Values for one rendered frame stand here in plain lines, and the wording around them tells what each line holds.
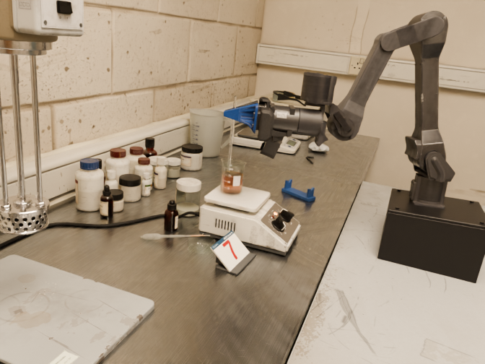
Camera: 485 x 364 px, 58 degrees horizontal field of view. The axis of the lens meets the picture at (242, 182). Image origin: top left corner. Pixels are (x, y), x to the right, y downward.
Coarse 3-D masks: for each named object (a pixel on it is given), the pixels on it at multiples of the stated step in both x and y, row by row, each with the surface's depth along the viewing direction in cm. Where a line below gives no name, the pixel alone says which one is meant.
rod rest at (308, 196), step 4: (288, 184) 128; (284, 188) 128; (288, 188) 128; (292, 188) 128; (308, 188) 122; (312, 188) 123; (284, 192) 127; (288, 192) 126; (292, 192) 125; (296, 192) 126; (300, 192) 126; (304, 192) 126; (308, 192) 122; (312, 192) 123; (296, 196) 125; (300, 196) 123; (304, 196) 123; (308, 196) 122; (312, 196) 124; (304, 200) 123; (308, 200) 122; (312, 200) 123
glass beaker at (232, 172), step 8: (224, 160) 94; (232, 160) 98; (240, 160) 98; (224, 168) 94; (232, 168) 93; (240, 168) 94; (224, 176) 95; (232, 176) 94; (240, 176) 95; (224, 184) 95; (232, 184) 95; (240, 184) 96; (224, 192) 96; (232, 192) 95; (240, 192) 96
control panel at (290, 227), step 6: (276, 204) 100; (270, 210) 96; (276, 210) 98; (264, 216) 93; (270, 216) 94; (276, 216) 96; (264, 222) 90; (270, 222) 92; (288, 222) 97; (294, 222) 99; (270, 228) 90; (288, 228) 95; (294, 228) 96; (276, 234) 90; (282, 234) 91; (288, 234) 93; (288, 240) 91
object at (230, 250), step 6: (234, 234) 90; (228, 240) 87; (234, 240) 88; (222, 246) 85; (228, 246) 86; (234, 246) 87; (240, 246) 89; (222, 252) 84; (228, 252) 85; (234, 252) 86; (240, 252) 88; (222, 258) 83; (228, 258) 84; (234, 258) 85; (228, 264) 83
